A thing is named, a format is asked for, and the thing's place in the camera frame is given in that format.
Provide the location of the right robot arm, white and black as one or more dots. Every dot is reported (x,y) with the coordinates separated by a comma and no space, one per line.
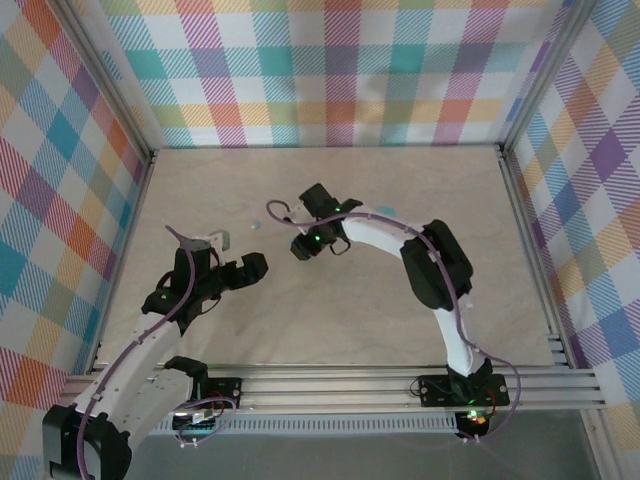
(440,270)

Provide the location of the left robot arm, white and black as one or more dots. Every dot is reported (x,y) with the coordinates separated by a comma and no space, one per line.
(135,370)

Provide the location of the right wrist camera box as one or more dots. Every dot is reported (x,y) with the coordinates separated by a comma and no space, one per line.
(300,207)

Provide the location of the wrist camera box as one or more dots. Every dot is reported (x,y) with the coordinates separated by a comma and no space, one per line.
(224,240)
(300,207)

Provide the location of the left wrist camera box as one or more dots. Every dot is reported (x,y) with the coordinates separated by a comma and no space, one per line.
(224,240)

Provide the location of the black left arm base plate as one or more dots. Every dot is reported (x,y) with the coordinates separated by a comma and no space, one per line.
(227,387)

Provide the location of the aluminium side rail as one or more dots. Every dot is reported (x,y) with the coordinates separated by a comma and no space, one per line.
(132,235)
(525,240)

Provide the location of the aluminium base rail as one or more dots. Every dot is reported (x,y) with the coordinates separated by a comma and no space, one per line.
(325,390)

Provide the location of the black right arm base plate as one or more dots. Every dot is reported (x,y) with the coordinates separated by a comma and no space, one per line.
(435,392)

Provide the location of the aluminium frame post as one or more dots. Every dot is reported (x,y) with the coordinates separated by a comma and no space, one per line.
(545,70)
(107,80)

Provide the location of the aluminium frame leg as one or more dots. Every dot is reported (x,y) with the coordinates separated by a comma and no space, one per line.
(600,450)

